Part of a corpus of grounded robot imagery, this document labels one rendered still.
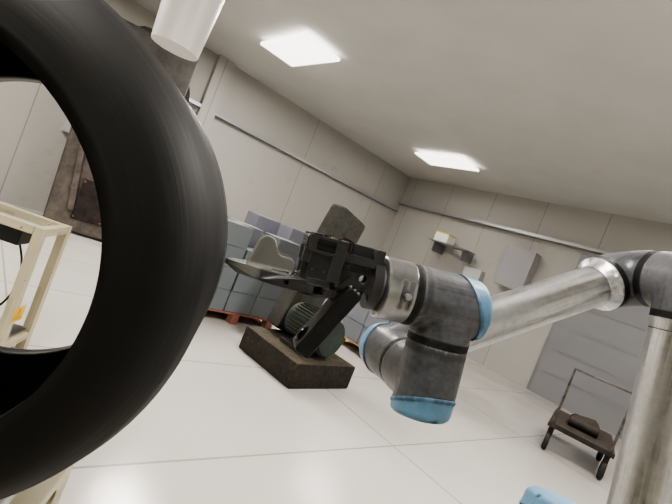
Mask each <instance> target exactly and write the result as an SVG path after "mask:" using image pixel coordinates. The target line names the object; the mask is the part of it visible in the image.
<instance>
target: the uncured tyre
mask: <svg viewBox="0 0 672 504"><path fill-rule="evenodd" d="M0 82H33V83H41V84H43V85H44V86H45V87H46V89H47V90H48V91H49V93H50V94H51V95H52V97H53V98H54V99H55V101H56V102H57V104H58V105H59V107H60V108H61V110H62V111H63V113H64V114H65V116H66V118H67V119H68V121H69V123H70V124H71V126H72V128H73V130H74V132H75V134H76V136H77V138H78V140H79V142H80V144H81V146H82V149H83V151H84V153H85V156H86V158H87V161H88V164H89V167H90V170H91V173H92V176H93V180H94V184H95V187H96V192H97V197H98V202H99V209H100V217H101V232H102V245H101V260H100V268H99V274H98V280H97V284H96V288H95V292H94V296H93V299H92V302H91V305H90V308H89V311H88V314H87V316H86V318H85V321H84V323H83V325H82V327H81V329H80V331H79V333H78V335H77V337H76V339H75V341H74V342H73V344H72V345H69V346H64V347H58V348H50V349H17V348H9V347H3V346H0V500H1V499H4V498H7V497H9V496H12V495H15V494H17V493H19V492H22V491H24V490H26V489H29V488H31V487H33V486H35V485H37V484H39V483H41V482H43V481H45V480H47V479H49V478H51V477H53V476H55V475H56V474H58V473H60V472H62V471H63V470H65V469H67V468H68V467H70V466H71V465H73V464H75V463H76V462H78V461H79V460H81V459H83V458H84V457H86V456H87V455H89V454H90V453H92V452H94V451H95V450H96V449H98V448H99V447H101V446H102V445H104V444H105V443H106V442H108V441H109V440H110V439H112V438H113V437H114V436H115V435H117V434H118V433H119V432H120V431H121V430H123V429H124V428H125V427H126V426H127V425H128V424H129V423H131V422H132V421H133V420H134V419H135V418H136V417H137V416H138V415H139V414H140V413H141V412H142V411H143V410H144V409H145V408H146V407H147V406H148V404H149V403H150V402H151V401H152V400H153V399H154V398H155V396H156V395H157V394H158V393H159V392H160V390H161V389H162V388H163V386H164V385H165V384H166V382H167V381H168V380H169V378H170V377H171V375H172V374H173V372H174V371H175V369H176V368H177V366H178V365H179V363H180V361H181V360H182V358H183V356H184V354H185V353H186V351H187V349H188V347H189V345H190V343H191V341H192V339H193V337H194V336H195V334H196V332H197V330H198V328H199V326H200V324H201V322H202V320H203V318H204V316H205V315H206V313H207V311H208V309H209V307H210V304H211V302H212V300H213V297H214V295H215V292H216V290H217V287H218V284H219V281H220V277H221V273H222V270H223V265H224V260H225V254H226V247H227V235H228V215H227V203H226V195H225V189H224V184H223V179H222V175H221V172H220V168H219V165H218V162H217V159H216V156H215V153H214V151H213V148H212V146H211V143H210V141H209V139H208V137H207V134H206V132H205V130H204V129H203V127H202V125H201V123H200V121H199V119H198V118H197V116H196V114H195V113H194V111H193V110H192V108H191V107H190V105H189V104H188V102H187V101H186V99H185V98H184V96H183V95H182V94H181V92H180V91H179V89H178V88H177V86H176V85H175V83H174V82H173V80H172V79H171V77H170V76H169V74H168V73H167V72H166V70H165V69H164V67H163V66H162V64H161V63H160V61H159V60H158V59H157V57H156V56H155V55H154V53H153V52H152V51H151V49H150V48H149V47H148V46H147V44H146V43H145V42H144V41H143V40H142V38H141V37H140V36H139V35H138V34H137V33H136V32H135V30H134V29H133V28H132V27H131V26H130V25H129V24H128V23H127V22H126V21H125V20H124V19H123V18H122V17H121V16H120V15H119V14H118V13H117V12H116V11H115V10H114V9H113V8H112V7H111V6H110V5H109V4H107V3H106V2H105V1H104V0H0Z"/></svg>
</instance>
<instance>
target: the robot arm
mask: <svg viewBox="0 0 672 504"><path fill-rule="evenodd" d="M342 239H343V240H347V241H349V242H347V241H343V240H342ZM351 242H352V243H351ZM385 256H386V252H384V251H381V250H378V249H374V248H370V247H366V246H362V245H359V244H355V243H354V242H353V241H351V240H349V239H347V238H344V237H343V238H340V239H337V238H335V237H334V235H330V237H329V236H328V235H327V234H324V235H323V234H320V233H317V232H309V231H306V232H305V234H304V238H303V243H301V245H300V249H299V253H298V257H299V260H298V263H297V267H296V264H295V262H294V261H293V259H292V257H290V256H289V255H286V254H283V253H280V252H279V251H278V246H277V241H276V239H275V237H274V236H273V235H270V234H263V235H262V236H260V238H259V239H258V241H257V243H256V245H255V247H254V248H253V250H252V252H251V254H250V255H249V257H248V259H247V260H242V259H236V258H229V257H226V260H225V263H226V264H227V265H229V266H230V267H231V268H232V269H233V270H234V271H235V272H237V273H240V274H242V275H245V276H248V277H251V278H254V279H257V280H260V281H262V282H266V283H269V284H272V285H276V286H279V287H282V288H286V289H290V290H294V291H297V292H299V293H302V294H305V295H308V296H312V297H318V298H323V299H327V301H326V302H325V303H324V304H323V305H322V306H321V307H320V308H319V309H318V311H317V312H316V313H315V314H314V315H313V316H312V317H311V318H310V320H309V321H308V322H307V323H306V324H305V325H304V326H303V327H302V328H300V329H299V330H298V332H297V334H296V335H295V336H294V337H293V343H294V346H295V349H296V351H297V352H298V353H300V354H301V355H302V356H303V357H305V358H308V357H310V356H311V355H312V354H313V352H314V351H315V350H316V349H317V348H318V347H319V346H320V345H321V343H322V342H323V341H324V340H325V339H326V338H327V337H328V336H329V334H330V333H331V332H332V331H333V330H334V329H335V328H336V327H337V325H338V324H339V323H340V322H341V321H342V320H343V319H344V318H345V317H346V315H347V314H348V313H349V312H350V311H351V310H352V309H353V308H354V306H355V305H356V304H357V303H358V302H359V303H360V306H361V307H362V308H365V309H369V312H370V315H371V316H372V317H375V318H380V319H384V320H389V321H393V322H397V323H399V324H396V325H392V324H390V323H376V324H373V325H372V326H370V327H369V328H368V329H367V330H366V331H365V332H364V333H363V335H362V337H361V339H360V343H359V354H360V357H361V360H362V361H363V363H364V364H365V366H366V367H367V369H368V370H369V371H370V372H372V373H374V374H375V375H377V376H378V377H379V378H380V379H381V380H382V381H383V382H384V383H385V384H386V385H387V386H388V387H389V388H390V389H391V390H392V391H393V393H392V396H390V400H391V402H390V406H391V408H392V409H393V410H394V411H395V412H397V413H398V414H400V415H402V416H404V417H407V418H409V419H412V420H415V421H419V422H423V423H428V424H444V423H446V422H448V421H449V420H450V418H451V415H452V411H453V408H454V407H455V406H456V403H455V400H456V396H457V392H458V388H459V385H460V381H461V377H462V373H463V369H464V365H465V361H466V357H467V353H468V352H470V351H473V350H476V349H479V348H482V347H485V346H488V345H490V344H493V343H496V342H499V341H502V340H505V339H508V338H510V337H513V336H516V335H519V334H522V333H525V332H528V331H530V330H533V329H536V328H539V327H542V326H545V325H548V324H551V323H553V322H556V321H559V320H562V319H565V318H568V317H571V316H573V315H576V314H579V313H582V312H585V311H588V310H591V309H593V308H596V309H599V310H602V311H610V310H614V309H617V308H620V307H627V306H646V307H650V312H649V324H648V328H647V332H646V336H645V341H644V345H643V349H642V353H641V358H640V362H639V366H638V370H637V375H636V379H635V383H634V388H633V392H632V396H631V400H630V405H629V409H628V413H627V417H626V422H625V426H624V430H623V434H622V439H621V443H620V447H619V451H618V456H617V460H616V464H615V468H614V473H613V477H612V481H611V485H610V490H609V494H608V498H607V502H606V504H672V252H669V251H658V250H636V251H623V252H615V253H608V254H602V255H598V256H594V257H591V258H588V259H585V260H583V261H582V262H581V263H580V264H579V265H578V267H577V269H576V270H573V271H570V272H567V273H564V274H560V275H557V276H554V277H551V278H548V279H544V280H541V281H538V282H535V283H532V284H528V285H525V286H522V287H519V288H516V289H512V290H509V291H506V292H503V293H500V294H496V295H493V296H490V293H489V291H488V289H487V288H486V286H485V285H484V284H483V283H481V282H480V281H478V280H475V279H471V278H468V277H467V276H465V275H463V274H453V273H450V272H446V271H442V270H438V269H434V268H430V267H426V266H422V265H417V264H415V263H412V262H408V261H404V260H400V259H396V258H392V257H388V256H386V257H385ZM295 269H296V270H295ZM362 275H363V277H362V280H360V281H359V278H360V276H362ZM348 285H349V286H350V285H352V288H351V287H349V286H348ZM354 289H356V291H354ZM358 292H359V295H358V294H357V293H358ZM519 502H520V503H519V504H577V503H576V502H574V501H572V500H570V499H568V498H566V497H564V496H562V495H560V494H558V493H556V492H553V491H551V490H548V489H545V488H542V487H539V486H529V487H527V488H526V490H525V492H524V494H523V496H522V498H521V500H519Z"/></svg>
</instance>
